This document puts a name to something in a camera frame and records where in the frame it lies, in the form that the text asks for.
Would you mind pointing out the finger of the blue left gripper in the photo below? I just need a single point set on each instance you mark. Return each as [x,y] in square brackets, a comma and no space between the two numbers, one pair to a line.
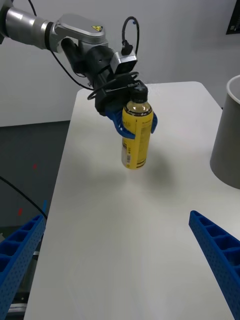
[155,123]
[118,120]

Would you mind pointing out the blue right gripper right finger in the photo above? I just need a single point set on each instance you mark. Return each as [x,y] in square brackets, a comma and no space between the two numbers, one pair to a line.
[220,252]

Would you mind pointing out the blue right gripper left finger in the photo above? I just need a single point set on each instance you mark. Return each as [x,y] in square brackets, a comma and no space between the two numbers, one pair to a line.
[17,257]

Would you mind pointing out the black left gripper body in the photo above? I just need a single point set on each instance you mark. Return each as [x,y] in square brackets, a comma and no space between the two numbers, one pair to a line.
[112,95]

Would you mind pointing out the yellow drink bottle black cap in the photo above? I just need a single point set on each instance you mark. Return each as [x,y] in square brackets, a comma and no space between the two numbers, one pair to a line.
[136,150]

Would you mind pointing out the silver and black left arm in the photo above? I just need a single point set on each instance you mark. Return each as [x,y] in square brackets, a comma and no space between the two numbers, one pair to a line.
[75,27]

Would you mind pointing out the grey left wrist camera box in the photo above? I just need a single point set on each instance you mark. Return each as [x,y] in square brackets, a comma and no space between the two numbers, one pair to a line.
[125,62]

